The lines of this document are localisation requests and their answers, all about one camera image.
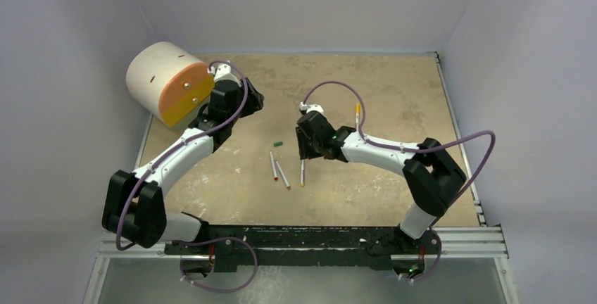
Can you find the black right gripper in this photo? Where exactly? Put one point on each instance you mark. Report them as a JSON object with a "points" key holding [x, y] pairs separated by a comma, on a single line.
{"points": [[303, 142]]}

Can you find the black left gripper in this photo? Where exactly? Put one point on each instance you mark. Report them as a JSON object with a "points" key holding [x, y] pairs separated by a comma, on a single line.
{"points": [[253, 102]]}

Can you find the white pen orange tip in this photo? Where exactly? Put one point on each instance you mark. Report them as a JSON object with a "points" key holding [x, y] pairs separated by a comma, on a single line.
{"points": [[303, 173]]}

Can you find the white pen yellow tip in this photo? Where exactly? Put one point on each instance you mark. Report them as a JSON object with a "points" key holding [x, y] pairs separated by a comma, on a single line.
{"points": [[357, 120]]}

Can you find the white pen grey tip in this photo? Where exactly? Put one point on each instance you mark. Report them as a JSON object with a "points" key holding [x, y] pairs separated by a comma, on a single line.
{"points": [[282, 175]]}

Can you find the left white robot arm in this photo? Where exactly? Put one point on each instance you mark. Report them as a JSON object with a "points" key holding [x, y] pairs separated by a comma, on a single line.
{"points": [[135, 203]]}

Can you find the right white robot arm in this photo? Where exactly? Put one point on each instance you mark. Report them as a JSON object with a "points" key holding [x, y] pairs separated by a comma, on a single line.
{"points": [[433, 177]]}

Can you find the white pen red tip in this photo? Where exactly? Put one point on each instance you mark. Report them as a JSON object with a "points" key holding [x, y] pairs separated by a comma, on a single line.
{"points": [[273, 166]]}

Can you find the round cream drawer cabinet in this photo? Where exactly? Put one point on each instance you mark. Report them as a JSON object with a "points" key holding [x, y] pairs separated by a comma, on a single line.
{"points": [[156, 77]]}

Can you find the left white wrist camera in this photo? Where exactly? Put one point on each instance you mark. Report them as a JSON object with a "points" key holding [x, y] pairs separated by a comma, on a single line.
{"points": [[223, 71]]}

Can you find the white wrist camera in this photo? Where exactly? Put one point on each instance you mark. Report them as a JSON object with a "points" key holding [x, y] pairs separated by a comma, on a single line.
{"points": [[305, 108], [223, 71]]}

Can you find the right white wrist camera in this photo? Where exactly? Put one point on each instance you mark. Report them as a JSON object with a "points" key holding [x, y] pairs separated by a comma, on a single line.
{"points": [[305, 108]]}

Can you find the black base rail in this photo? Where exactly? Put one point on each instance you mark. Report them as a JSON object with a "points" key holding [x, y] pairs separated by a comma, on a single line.
{"points": [[378, 248]]}

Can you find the aluminium frame rail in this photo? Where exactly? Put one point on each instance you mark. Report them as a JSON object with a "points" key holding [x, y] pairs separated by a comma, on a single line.
{"points": [[456, 243]]}

